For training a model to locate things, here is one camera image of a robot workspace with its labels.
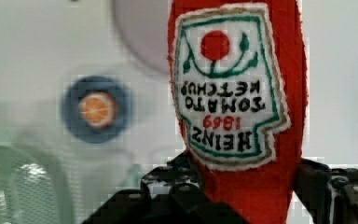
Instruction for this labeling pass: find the red felt ketchup bottle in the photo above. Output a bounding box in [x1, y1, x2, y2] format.
[168, 0, 308, 224]

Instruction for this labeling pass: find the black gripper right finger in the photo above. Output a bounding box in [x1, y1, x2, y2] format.
[294, 159, 358, 224]

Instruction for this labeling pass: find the pale green strainer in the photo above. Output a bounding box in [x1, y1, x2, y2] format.
[0, 146, 75, 224]

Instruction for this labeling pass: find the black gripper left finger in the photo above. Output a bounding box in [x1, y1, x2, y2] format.
[81, 151, 249, 224]

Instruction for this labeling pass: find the toy orange half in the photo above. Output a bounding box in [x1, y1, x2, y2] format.
[78, 92, 117, 128]

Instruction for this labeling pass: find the blue small saucer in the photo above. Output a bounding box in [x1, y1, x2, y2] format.
[61, 76, 133, 144]

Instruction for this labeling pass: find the grey round plate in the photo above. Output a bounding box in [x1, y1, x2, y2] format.
[112, 0, 172, 76]

